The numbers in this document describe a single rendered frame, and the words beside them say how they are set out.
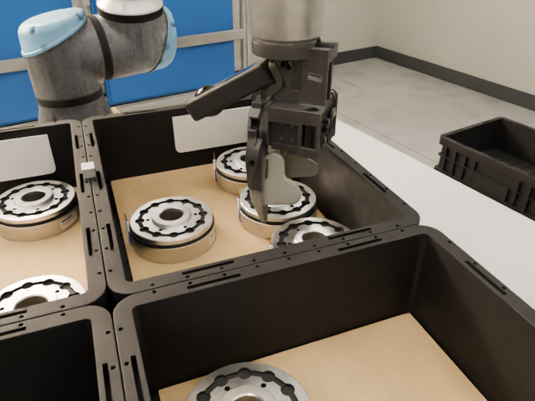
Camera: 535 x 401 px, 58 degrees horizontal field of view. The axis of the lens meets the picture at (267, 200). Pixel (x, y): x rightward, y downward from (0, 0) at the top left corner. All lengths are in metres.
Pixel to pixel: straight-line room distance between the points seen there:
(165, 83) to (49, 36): 1.78
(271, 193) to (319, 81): 0.14
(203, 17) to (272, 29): 2.18
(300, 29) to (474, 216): 0.59
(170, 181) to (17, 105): 1.81
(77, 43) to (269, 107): 0.48
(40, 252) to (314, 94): 0.38
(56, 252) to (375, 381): 0.40
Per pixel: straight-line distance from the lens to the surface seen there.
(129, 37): 0.94
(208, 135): 0.77
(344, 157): 0.60
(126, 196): 0.73
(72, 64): 0.92
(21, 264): 0.64
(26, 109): 2.52
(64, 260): 0.63
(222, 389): 0.42
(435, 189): 1.03
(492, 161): 1.46
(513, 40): 3.80
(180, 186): 0.74
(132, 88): 2.60
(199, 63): 2.70
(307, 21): 0.49
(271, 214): 0.60
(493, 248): 0.90
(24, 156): 0.76
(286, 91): 0.52
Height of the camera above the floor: 1.19
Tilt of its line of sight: 32 degrees down
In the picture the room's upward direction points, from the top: straight up
